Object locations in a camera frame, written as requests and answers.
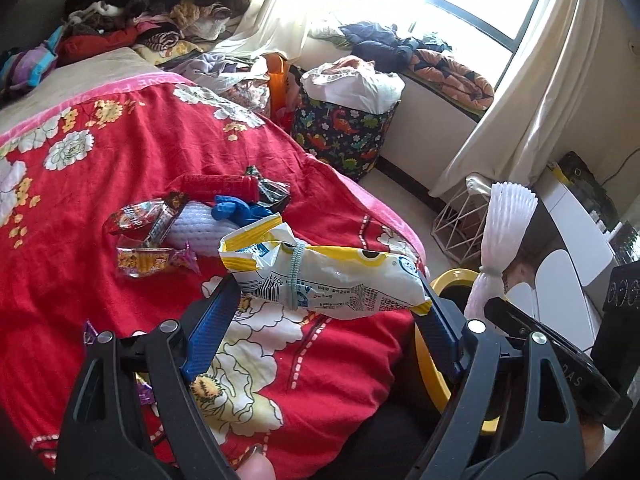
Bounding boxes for orange patterned cushion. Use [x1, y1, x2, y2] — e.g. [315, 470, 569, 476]
[405, 49, 496, 112]

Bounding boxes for white chair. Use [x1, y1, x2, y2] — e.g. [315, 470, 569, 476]
[505, 249, 602, 352]

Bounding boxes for navy jacket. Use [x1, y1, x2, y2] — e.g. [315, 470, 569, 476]
[340, 21, 452, 64]

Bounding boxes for red tube package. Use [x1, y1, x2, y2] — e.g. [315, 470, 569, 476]
[172, 166, 262, 202]

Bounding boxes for lavender cloth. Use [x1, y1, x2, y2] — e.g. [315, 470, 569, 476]
[175, 52, 272, 92]

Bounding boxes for white pleated cloth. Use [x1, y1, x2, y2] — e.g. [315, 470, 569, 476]
[464, 182, 538, 321]

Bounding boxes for black cable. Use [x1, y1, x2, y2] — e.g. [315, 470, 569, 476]
[599, 146, 640, 187]

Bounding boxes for brown patterned blanket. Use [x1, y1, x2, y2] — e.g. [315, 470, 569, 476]
[132, 29, 202, 67]

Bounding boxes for person's left hand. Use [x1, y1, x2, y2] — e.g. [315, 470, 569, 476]
[235, 444, 277, 480]

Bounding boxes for blue rubber glove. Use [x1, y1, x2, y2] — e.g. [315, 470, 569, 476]
[212, 195, 274, 227]

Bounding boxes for brown chocolate bar wrapper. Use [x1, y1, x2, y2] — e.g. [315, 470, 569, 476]
[104, 191, 189, 248]

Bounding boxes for yellow and white snack bag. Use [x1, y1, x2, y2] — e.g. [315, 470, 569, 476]
[218, 214, 433, 321]

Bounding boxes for orange bag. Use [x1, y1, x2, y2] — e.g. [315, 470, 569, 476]
[262, 52, 292, 122]

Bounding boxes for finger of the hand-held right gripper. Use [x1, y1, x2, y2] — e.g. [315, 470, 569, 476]
[484, 297, 540, 338]

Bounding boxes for dark crumpled foil wrapper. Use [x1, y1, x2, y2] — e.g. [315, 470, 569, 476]
[255, 177, 292, 214]

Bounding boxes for beige bed cover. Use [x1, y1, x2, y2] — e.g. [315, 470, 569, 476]
[0, 47, 168, 137]

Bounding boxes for red floral blanket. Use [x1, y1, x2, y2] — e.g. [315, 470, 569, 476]
[0, 72, 432, 472]

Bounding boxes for striped colourful cloth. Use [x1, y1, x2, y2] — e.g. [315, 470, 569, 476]
[0, 42, 60, 98]

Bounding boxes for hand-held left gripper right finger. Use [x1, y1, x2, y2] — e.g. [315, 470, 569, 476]
[411, 275, 587, 480]

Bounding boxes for red garment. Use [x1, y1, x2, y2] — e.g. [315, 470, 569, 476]
[55, 26, 142, 67]

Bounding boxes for orange snack wrapper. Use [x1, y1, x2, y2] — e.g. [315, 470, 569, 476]
[116, 242, 201, 278]

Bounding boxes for cream curtain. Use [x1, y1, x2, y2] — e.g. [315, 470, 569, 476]
[215, 0, 323, 62]
[430, 0, 607, 202]

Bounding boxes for white knitted cloth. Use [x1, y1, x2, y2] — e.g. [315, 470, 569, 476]
[167, 200, 237, 257]

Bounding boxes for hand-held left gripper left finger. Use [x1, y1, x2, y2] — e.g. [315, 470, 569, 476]
[55, 276, 242, 480]

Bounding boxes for black device on desk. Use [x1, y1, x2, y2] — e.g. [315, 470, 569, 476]
[556, 151, 621, 227]

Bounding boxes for white desk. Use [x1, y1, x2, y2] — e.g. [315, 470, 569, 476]
[535, 175, 622, 302]

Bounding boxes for yellow-rimmed trash bin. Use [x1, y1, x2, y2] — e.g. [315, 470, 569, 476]
[412, 267, 503, 436]

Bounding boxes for white wire basket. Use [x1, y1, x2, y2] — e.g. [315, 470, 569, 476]
[432, 172, 502, 264]

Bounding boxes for dinosaur print fabric basket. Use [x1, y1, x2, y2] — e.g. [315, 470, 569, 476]
[290, 94, 402, 184]

